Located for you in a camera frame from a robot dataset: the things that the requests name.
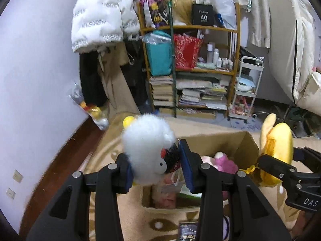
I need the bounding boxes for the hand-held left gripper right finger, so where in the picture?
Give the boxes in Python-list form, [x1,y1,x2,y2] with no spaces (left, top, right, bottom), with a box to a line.
[179,139,293,241]

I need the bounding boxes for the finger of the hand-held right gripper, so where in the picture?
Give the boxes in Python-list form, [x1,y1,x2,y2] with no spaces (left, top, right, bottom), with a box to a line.
[257,154,297,182]
[292,147,321,174]

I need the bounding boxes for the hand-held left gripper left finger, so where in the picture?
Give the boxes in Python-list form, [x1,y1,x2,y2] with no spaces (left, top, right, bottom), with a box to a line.
[26,153,134,241]

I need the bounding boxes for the yellow plush toy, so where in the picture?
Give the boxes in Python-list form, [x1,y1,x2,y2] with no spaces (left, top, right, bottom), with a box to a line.
[237,114,294,187]

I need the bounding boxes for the pink tissue packet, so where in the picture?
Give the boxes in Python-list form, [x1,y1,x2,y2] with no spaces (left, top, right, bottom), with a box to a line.
[155,176,181,207]

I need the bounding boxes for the pink swirl plush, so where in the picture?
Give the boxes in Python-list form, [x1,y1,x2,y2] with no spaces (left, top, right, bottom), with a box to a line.
[201,151,239,174]

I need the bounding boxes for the white fluffy plush toy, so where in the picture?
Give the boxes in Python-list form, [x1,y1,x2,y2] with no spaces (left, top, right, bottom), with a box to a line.
[122,114,181,184]

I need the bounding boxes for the printed cardboard box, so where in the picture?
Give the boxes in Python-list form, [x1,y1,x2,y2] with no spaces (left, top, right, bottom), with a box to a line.
[140,131,261,214]

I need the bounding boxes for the beige printed blanket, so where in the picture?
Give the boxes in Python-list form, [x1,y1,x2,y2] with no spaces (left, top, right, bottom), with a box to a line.
[75,113,321,241]

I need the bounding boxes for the small black box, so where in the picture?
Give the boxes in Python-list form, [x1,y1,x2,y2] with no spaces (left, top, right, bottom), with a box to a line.
[179,221,199,241]

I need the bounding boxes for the plastic bag of toys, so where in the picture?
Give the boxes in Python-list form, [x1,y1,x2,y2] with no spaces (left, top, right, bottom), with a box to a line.
[69,82,109,130]

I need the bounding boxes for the pile of papers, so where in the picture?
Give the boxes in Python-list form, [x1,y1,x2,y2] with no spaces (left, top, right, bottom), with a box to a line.
[176,78,229,111]

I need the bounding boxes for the stack of books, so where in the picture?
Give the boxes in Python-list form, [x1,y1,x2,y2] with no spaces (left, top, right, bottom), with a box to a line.
[150,75,176,107]

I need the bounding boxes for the white trolley cart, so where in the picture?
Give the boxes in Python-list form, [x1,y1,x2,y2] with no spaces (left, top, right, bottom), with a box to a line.
[228,56,264,119]

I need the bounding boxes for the beige trousers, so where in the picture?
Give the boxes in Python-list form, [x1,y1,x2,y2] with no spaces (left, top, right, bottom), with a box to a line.
[98,44,141,114]

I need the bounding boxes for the black garment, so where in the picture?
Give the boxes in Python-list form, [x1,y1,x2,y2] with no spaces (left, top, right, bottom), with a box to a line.
[80,51,108,107]

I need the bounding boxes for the teal bag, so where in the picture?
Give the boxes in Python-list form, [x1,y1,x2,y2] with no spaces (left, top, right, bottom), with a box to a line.
[144,30,173,76]

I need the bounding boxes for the group of toiletry bottles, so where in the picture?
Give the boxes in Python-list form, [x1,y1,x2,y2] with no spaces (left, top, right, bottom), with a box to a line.
[207,43,235,69]

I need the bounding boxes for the red gift bag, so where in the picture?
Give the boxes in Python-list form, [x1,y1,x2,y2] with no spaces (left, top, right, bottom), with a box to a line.
[174,34,203,70]

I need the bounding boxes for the white padded chair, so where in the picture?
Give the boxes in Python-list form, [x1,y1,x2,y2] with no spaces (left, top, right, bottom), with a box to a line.
[268,0,321,111]

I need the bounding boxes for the wooden shelf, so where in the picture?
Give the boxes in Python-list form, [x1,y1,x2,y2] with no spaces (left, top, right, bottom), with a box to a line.
[137,2,241,118]

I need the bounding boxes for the black square box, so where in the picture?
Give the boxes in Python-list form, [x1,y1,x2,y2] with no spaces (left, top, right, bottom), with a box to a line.
[192,4,214,26]

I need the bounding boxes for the white curtain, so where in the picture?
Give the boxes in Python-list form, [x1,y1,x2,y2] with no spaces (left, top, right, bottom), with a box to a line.
[176,0,276,48]

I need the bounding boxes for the blonde wig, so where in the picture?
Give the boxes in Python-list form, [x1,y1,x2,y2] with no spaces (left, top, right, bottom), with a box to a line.
[164,0,193,26]

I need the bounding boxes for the white puffer jacket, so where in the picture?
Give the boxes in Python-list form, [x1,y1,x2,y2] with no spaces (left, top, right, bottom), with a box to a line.
[71,0,141,54]

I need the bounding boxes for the purple printed bag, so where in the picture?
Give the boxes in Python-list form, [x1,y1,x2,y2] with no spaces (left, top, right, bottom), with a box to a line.
[139,0,169,28]

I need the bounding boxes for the clear plastic bag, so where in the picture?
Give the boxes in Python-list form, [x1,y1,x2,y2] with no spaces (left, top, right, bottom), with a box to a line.
[213,0,237,29]

